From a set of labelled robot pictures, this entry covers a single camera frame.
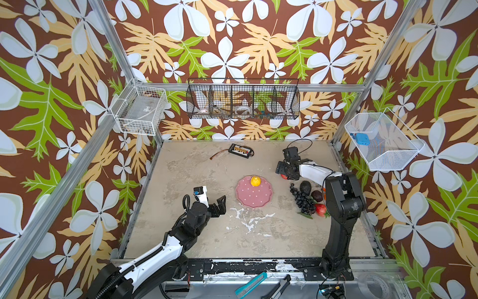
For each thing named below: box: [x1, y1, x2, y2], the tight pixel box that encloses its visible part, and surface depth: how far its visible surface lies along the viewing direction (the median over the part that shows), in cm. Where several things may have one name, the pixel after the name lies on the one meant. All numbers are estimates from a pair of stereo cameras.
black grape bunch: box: [290, 183, 317, 216], surface depth 92 cm
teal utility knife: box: [234, 272, 268, 299], surface depth 72 cm
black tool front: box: [260, 274, 292, 299], surface depth 71 cm
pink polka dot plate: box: [235, 175, 273, 209], surface depth 98 cm
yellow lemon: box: [250, 175, 263, 187], surface depth 98 cm
